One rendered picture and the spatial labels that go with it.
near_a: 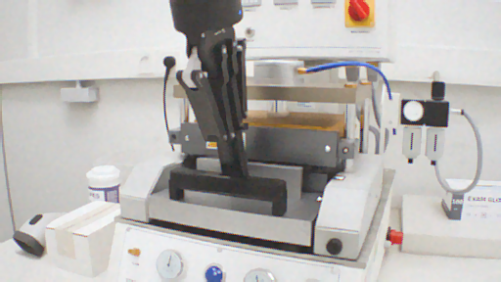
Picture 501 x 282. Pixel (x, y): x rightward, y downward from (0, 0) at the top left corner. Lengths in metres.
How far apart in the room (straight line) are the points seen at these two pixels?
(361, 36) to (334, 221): 0.39
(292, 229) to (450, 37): 0.84
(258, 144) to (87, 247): 0.40
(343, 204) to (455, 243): 0.50
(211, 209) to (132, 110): 1.00
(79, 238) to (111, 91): 0.82
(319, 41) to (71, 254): 0.61
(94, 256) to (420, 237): 0.67
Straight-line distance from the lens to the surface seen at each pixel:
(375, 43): 0.74
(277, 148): 0.54
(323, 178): 0.55
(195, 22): 0.41
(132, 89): 1.45
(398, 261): 0.88
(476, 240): 0.93
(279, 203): 0.45
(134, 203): 0.56
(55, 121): 1.74
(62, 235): 0.83
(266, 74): 0.60
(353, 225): 0.45
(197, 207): 0.50
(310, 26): 0.76
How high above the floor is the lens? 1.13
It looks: 10 degrees down
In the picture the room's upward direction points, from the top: straight up
